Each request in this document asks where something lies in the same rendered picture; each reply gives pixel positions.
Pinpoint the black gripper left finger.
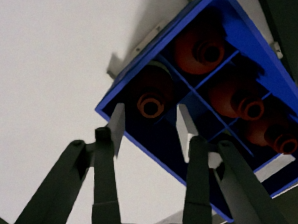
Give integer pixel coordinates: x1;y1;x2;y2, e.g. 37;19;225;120
14;103;126;224

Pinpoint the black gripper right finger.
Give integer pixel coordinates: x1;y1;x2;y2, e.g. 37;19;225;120
176;104;289;224

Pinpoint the blue crate with dividers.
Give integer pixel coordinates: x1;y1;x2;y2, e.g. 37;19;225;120
107;0;298;198

